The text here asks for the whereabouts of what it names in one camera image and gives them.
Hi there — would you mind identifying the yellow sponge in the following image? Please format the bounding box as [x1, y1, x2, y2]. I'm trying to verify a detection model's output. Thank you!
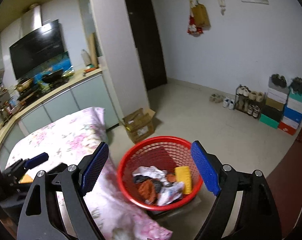
[175, 166, 192, 194]

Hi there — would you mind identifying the pink floral tablecloth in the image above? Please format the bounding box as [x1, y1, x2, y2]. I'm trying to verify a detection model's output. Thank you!
[7, 107, 172, 239]

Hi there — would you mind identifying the metal spice rack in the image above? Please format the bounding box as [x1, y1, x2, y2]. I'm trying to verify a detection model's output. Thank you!
[0, 77, 15, 123]

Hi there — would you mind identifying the brass pot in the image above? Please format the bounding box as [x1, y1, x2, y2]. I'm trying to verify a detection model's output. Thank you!
[16, 77, 34, 93]

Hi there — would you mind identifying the red plastic basket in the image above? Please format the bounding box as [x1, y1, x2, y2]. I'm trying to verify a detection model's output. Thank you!
[117, 136, 203, 212]

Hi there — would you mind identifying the shoe rack with shoes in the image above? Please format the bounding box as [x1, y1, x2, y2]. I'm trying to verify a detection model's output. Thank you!
[234, 85, 266, 119]

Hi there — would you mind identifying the stack of shoe boxes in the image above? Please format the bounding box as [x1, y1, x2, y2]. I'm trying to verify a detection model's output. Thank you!
[259, 74, 302, 135]

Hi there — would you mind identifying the black wok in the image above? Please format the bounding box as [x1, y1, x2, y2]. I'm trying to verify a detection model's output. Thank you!
[42, 69, 63, 84]

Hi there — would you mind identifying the white sneakers pair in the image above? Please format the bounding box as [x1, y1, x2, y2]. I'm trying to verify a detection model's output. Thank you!
[223, 98, 235, 110]

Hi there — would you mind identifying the beige slippers pair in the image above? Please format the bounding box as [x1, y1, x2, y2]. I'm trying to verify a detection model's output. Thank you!
[209, 93, 224, 103]

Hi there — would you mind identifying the cardboard box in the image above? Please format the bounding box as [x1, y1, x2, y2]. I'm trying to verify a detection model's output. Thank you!
[121, 108, 155, 144]

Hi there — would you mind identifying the black range hood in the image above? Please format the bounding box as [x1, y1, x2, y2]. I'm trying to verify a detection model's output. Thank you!
[9, 20, 65, 80]

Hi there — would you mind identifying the plastic bottle on counter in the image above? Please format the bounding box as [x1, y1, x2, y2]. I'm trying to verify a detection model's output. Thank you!
[81, 49, 92, 67]

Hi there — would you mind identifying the wooden cutting board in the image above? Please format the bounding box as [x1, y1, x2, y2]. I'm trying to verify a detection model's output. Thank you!
[88, 33, 99, 68]

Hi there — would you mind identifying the red hanging decoration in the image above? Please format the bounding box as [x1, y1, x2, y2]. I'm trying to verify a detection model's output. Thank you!
[187, 0, 203, 37]

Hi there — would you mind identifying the white intercom handset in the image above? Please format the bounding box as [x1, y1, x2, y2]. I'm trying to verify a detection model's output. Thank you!
[218, 0, 226, 16]

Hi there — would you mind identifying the dark wooden door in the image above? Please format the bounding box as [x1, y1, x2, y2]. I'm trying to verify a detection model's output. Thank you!
[125, 0, 167, 90]

